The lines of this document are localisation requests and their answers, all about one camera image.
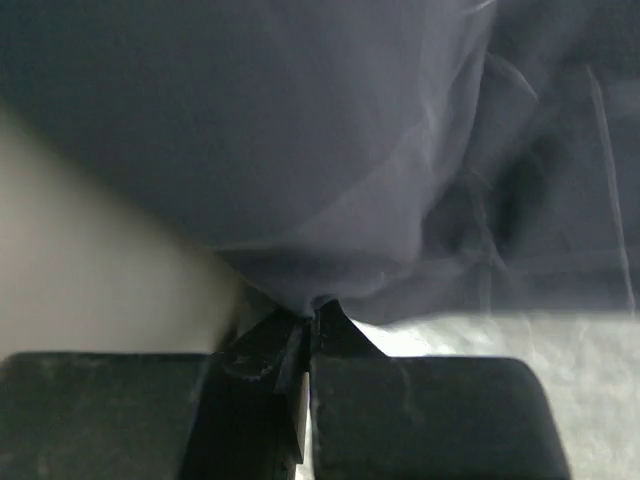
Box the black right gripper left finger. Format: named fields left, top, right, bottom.
left=1, top=311, right=306, bottom=479

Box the dark grey checked pillowcase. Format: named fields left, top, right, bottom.
left=1, top=1, right=639, bottom=324

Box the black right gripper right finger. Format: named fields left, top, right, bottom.
left=310, top=302, right=571, bottom=479

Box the cream white pillow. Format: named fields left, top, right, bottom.
left=1, top=114, right=253, bottom=355

